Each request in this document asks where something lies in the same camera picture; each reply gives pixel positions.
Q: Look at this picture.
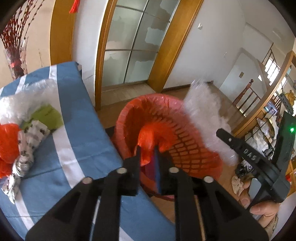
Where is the golden figurine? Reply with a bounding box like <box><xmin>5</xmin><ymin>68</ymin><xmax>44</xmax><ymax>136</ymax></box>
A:
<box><xmin>282</xmin><ymin>90</ymin><xmax>296</xmax><ymax>105</ymax></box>

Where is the person's right hand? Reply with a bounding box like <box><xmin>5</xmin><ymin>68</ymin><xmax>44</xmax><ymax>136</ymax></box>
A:
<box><xmin>240</xmin><ymin>180</ymin><xmax>281</xmax><ymax>218</ymax></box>

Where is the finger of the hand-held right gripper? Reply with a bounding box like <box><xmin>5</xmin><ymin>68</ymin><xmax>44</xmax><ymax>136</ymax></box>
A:
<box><xmin>216</xmin><ymin>129</ymin><xmax>242</xmax><ymax>151</ymax></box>

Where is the blue white striped tablecloth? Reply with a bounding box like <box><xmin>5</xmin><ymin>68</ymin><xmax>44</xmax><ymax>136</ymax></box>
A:
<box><xmin>0</xmin><ymin>61</ymin><xmax>176</xmax><ymax>241</ymax></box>

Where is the black glossy object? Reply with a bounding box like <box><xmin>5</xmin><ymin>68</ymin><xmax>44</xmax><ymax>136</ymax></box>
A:
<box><xmin>235</xmin><ymin>160</ymin><xmax>255</xmax><ymax>178</ymax></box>

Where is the wastebasket with red liner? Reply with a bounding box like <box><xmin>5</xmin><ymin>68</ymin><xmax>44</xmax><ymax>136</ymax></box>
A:
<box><xmin>111</xmin><ymin>94</ymin><xmax>223</xmax><ymax>202</ymax></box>

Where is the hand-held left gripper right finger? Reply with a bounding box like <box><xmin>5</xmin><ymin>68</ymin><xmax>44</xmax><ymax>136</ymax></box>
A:
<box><xmin>154</xmin><ymin>150</ymin><xmax>270</xmax><ymax>241</ymax></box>

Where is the clear bubble wrap sheet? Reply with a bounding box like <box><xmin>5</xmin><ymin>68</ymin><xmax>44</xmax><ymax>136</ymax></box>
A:
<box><xmin>0</xmin><ymin>79</ymin><xmax>59</xmax><ymax>123</ymax></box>

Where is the red plastic bag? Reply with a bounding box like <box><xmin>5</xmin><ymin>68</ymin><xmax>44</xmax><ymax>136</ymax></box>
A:
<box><xmin>0</xmin><ymin>123</ymin><xmax>26</xmax><ymax>179</ymax></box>
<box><xmin>138</xmin><ymin>125</ymin><xmax>172</xmax><ymax>166</ymax></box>

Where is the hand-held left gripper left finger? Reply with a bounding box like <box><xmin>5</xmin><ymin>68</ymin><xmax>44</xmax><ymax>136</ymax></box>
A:
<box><xmin>25</xmin><ymin>146</ymin><xmax>142</xmax><ymax>241</ymax></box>

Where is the frosted glass door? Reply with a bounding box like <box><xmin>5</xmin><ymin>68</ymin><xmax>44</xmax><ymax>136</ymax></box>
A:
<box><xmin>102</xmin><ymin>0</ymin><xmax>181</xmax><ymax>87</ymax></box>

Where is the clear plastic bag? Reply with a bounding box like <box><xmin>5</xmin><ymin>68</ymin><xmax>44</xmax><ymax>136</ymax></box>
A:
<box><xmin>184</xmin><ymin>79</ymin><xmax>238</xmax><ymax>166</ymax></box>

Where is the metal rack with bags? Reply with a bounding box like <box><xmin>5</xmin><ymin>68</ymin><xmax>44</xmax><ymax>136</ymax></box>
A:
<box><xmin>243</xmin><ymin>115</ymin><xmax>282</xmax><ymax>153</ymax></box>

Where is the staircase with metal railing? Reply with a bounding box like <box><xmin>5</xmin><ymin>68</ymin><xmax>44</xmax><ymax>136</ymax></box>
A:
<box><xmin>260</xmin><ymin>43</ymin><xmax>282</xmax><ymax>81</ymax></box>

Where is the wooden partition frame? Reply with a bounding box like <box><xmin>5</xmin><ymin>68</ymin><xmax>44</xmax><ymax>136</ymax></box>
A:
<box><xmin>231</xmin><ymin>51</ymin><xmax>296</xmax><ymax>137</ymax></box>

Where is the wooden wall trim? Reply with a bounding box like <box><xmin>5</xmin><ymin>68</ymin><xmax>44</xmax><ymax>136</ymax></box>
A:
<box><xmin>50</xmin><ymin>0</ymin><xmax>78</xmax><ymax>66</ymax></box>

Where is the clear glass vase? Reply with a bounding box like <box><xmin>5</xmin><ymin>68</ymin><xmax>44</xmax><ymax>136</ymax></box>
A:
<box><xmin>3</xmin><ymin>37</ymin><xmax>29</xmax><ymax>80</ymax></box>

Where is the white crumpled cloth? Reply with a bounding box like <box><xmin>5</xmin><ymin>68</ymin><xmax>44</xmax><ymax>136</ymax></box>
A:
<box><xmin>232</xmin><ymin>176</ymin><xmax>245</xmax><ymax>194</ymax></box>

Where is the wooden door frame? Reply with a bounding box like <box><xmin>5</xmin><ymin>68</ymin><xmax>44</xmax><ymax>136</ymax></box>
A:
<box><xmin>95</xmin><ymin>0</ymin><xmax>204</xmax><ymax>112</ymax></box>

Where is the wooden stair newel railing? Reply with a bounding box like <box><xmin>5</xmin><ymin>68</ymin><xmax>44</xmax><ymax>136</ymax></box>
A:
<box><xmin>232</xmin><ymin>79</ymin><xmax>259</xmax><ymax>116</ymax></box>

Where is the vase with red branches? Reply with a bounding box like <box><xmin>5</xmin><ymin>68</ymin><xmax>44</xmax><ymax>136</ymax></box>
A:
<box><xmin>0</xmin><ymin>0</ymin><xmax>47</xmax><ymax>70</ymax></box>

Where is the red hanging knot ornament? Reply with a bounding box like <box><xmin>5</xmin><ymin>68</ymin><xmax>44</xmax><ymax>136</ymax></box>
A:
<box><xmin>69</xmin><ymin>0</ymin><xmax>81</xmax><ymax>14</ymax></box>

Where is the white spotted plastic bag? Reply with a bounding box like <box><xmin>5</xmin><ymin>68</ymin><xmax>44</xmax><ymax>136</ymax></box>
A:
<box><xmin>1</xmin><ymin>120</ymin><xmax>51</xmax><ymax>204</ymax></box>

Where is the lime green plastic bag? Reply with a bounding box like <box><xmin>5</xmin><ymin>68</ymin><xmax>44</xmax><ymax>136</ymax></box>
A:
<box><xmin>20</xmin><ymin>104</ymin><xmax>63</xmax><ymax>133</ymax></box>

